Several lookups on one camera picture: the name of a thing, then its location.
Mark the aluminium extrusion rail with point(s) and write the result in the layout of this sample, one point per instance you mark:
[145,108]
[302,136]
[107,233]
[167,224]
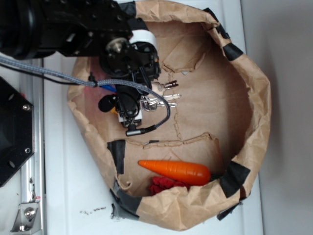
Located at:
[33,171]

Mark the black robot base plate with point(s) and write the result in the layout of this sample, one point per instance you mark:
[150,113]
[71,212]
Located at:
[16,131]

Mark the silver corner bracket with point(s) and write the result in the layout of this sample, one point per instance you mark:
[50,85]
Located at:
[27,221]

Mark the yellow rubber duck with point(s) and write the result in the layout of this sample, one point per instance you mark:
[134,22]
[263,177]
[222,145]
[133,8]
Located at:
[114,111]

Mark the red crumpled cloth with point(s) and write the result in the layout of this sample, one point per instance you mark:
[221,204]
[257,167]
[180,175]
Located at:
[160,184]

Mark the orange plastic carrot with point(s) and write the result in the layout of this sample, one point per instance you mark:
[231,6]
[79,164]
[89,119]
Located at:
[187,172]

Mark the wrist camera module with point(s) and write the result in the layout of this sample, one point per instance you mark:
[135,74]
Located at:
[125,100]

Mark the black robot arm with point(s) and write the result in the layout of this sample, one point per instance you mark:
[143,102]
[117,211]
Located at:
[104,29]

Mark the brown paper bag bin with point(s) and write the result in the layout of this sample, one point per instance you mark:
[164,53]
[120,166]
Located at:
[222,121]

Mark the silver key bunch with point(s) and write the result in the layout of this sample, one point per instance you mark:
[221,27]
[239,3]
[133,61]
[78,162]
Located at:
[150,102]

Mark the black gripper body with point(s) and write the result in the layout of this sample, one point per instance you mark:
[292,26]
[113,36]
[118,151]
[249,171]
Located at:
[133,58]

